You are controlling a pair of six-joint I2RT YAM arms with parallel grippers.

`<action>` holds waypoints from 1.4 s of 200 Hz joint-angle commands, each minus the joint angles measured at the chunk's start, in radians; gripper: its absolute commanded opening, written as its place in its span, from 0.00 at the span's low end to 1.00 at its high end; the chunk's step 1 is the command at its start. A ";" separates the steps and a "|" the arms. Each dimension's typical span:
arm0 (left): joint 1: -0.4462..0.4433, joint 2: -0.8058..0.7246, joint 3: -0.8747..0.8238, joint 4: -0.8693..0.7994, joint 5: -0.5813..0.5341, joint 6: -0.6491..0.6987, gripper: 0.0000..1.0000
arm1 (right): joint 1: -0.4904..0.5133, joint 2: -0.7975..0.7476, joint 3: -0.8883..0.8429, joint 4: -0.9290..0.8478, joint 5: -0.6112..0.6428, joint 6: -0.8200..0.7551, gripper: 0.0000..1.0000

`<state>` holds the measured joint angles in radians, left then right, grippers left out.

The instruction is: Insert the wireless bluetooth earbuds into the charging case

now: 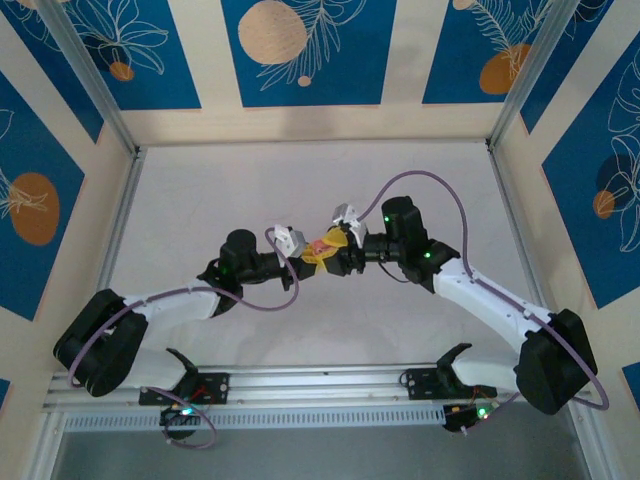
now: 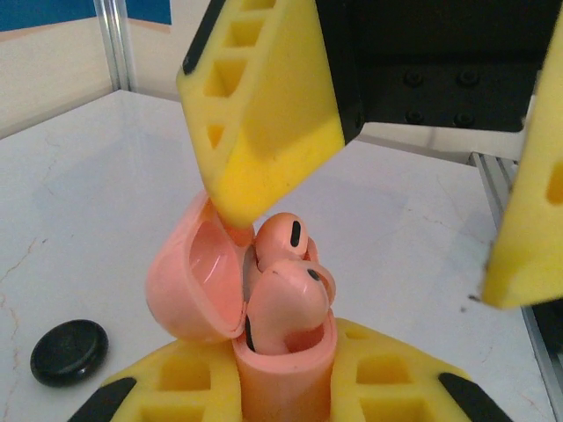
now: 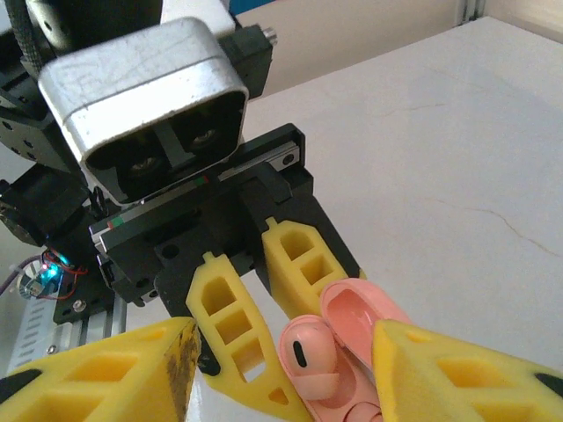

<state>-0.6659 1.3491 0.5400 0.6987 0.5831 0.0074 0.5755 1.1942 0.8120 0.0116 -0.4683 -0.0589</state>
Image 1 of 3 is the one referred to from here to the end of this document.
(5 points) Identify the aluminium mounting rail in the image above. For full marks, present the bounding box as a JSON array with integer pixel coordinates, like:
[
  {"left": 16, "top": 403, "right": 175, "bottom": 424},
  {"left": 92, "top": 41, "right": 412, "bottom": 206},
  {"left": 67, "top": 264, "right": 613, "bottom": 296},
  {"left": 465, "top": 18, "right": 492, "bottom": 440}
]
[{"left": 42, "top": 363, "right": 586, "bottom": 414}]

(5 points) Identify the aluminium frame post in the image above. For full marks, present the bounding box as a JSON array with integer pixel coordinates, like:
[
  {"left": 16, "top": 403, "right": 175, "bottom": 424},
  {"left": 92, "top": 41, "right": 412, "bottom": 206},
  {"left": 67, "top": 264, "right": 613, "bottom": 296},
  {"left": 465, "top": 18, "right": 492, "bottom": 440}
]
[
  {"left": 487, "top": 0, "right": 576, "bottom": 151},
  {"left": 34, "top": 0, "right": 141, "bottom": 159}
]

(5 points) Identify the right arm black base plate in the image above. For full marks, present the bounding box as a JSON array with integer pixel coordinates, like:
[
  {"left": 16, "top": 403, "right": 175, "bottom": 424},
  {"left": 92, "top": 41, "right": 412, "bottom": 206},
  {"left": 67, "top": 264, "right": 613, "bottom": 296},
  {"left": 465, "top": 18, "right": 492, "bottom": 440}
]
[{"left": 403, "top": 367, "right": 451, "bottom": 401}]

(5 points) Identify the aluminium table side rail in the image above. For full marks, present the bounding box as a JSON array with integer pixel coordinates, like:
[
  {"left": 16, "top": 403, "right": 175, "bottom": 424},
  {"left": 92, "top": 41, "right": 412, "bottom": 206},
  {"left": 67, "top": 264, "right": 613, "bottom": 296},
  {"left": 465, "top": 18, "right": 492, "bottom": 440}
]
[
  {"left": 487, "top": 142, "right": 621, "bottom": 480},
  {"left": 27, "top": 147, "right": 149, "bottom": 480}
]

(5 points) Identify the grey slotted cable duct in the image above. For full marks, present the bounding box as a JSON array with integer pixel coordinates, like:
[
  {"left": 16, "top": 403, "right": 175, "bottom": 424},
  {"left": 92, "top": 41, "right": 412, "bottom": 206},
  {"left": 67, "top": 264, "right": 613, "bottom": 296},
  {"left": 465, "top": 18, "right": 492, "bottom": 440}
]
[{"left": 62, "top": 403, "right": 447, "bottom": 432}]

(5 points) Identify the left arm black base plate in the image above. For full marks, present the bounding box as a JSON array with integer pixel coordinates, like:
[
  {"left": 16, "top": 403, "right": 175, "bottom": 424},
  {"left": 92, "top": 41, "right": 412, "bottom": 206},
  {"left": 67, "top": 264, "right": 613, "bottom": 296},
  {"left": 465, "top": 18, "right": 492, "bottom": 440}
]
[{"left": 138, "top": 372, "right": 231, "bottom": 407}]

